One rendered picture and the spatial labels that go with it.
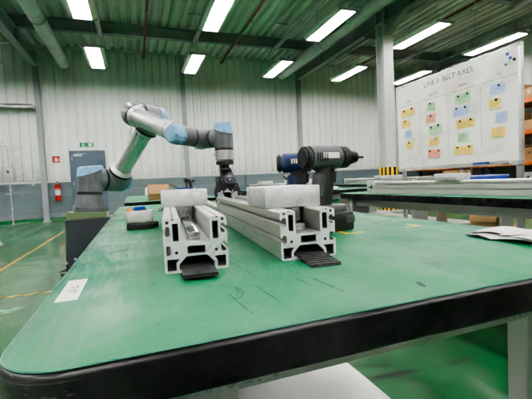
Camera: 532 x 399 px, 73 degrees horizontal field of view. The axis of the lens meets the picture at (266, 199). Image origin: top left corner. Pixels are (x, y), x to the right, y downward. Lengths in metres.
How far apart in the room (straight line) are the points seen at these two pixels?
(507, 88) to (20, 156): 11.87
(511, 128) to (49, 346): 3.63
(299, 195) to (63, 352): 0.47
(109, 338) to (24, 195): 12.41
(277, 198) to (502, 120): 3.24
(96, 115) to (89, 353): 12.33
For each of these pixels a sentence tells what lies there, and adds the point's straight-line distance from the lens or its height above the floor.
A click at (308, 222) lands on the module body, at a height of 0.83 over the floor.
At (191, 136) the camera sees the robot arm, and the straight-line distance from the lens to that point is 1.44.
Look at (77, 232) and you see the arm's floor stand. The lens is 1.92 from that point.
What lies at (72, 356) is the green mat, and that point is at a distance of 0.37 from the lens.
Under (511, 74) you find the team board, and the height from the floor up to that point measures 1.70.
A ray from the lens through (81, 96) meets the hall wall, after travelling 12.78.
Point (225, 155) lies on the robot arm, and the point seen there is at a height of 1.02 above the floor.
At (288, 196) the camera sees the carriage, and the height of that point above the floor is 0.88.
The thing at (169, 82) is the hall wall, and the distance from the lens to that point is 12.91.
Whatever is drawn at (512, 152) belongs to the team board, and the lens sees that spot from 3.73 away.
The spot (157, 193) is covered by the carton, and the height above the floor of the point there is 0.84.
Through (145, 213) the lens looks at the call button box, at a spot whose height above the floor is 0.83.
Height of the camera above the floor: 0.92
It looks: 3 degrees down
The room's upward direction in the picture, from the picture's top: 3 degrees counter-clockwise
